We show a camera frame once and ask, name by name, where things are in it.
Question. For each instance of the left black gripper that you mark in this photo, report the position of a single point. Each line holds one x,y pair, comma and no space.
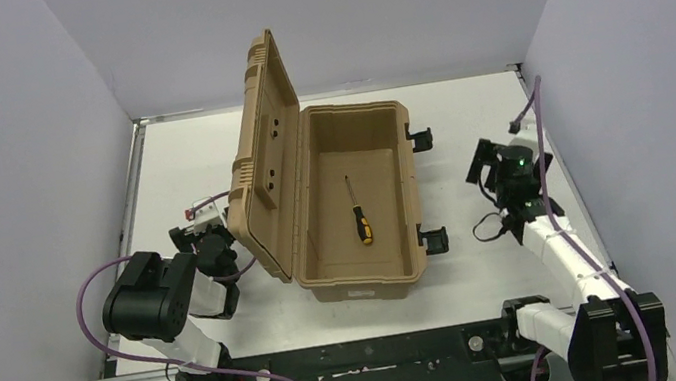
185,238

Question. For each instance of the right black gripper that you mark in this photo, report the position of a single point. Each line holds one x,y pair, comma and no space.
482,162

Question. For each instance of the black yellow screwdriver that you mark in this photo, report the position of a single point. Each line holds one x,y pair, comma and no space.
363,228

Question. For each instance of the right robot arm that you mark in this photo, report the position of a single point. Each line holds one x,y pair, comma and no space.
580,287

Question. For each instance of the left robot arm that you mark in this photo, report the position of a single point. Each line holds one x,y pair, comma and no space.
156,299

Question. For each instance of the tan plastic toolbox bin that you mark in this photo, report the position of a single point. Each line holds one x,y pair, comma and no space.
325,196

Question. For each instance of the black toolbox latch rear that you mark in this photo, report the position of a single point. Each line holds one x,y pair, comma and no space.
421,141

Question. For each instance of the black toolbox latch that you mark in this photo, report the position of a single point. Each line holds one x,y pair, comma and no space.
434,241
421,141

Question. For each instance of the black toolbox latch front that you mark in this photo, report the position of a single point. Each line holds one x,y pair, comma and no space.
434,241

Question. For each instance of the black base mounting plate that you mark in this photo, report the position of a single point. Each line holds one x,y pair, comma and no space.
476,351

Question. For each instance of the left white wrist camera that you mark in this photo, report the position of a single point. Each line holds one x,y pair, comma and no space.
204,216

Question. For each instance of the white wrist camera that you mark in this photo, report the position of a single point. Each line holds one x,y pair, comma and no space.
204,216
524,133

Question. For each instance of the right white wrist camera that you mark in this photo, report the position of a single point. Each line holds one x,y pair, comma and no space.
524,133

